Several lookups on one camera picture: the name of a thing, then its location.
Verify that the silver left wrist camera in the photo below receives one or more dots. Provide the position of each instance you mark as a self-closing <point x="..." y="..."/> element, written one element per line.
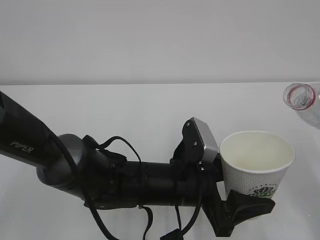
<point x="199" y="142"/>

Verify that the white paper cup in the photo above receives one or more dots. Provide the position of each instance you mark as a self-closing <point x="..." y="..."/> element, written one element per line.
<point x="255" y="162"/>

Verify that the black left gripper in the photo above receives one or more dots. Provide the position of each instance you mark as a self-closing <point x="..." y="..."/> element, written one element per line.
<point x="178" y="183"/>

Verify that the clear plastic water bottle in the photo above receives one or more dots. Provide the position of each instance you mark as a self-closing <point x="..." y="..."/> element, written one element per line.
<point x="304" y="99"/>

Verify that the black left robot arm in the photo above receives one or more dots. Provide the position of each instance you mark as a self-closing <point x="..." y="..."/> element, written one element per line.
<point x="106" y="180"/>

